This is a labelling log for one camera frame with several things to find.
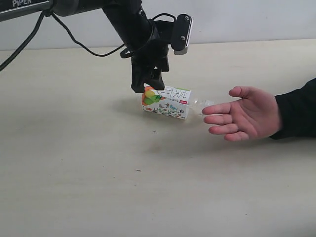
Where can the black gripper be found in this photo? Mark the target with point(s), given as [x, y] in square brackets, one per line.
[144, 44]

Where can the open receiving human hand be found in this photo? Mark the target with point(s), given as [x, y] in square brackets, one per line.
[254, 115]

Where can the black sleeved forearm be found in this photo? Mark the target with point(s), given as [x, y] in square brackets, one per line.
[297, 111]

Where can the clear tea bottle white label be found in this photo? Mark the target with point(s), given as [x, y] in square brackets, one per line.
[173, 102]

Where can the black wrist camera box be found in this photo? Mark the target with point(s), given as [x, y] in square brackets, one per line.
[181, 33]

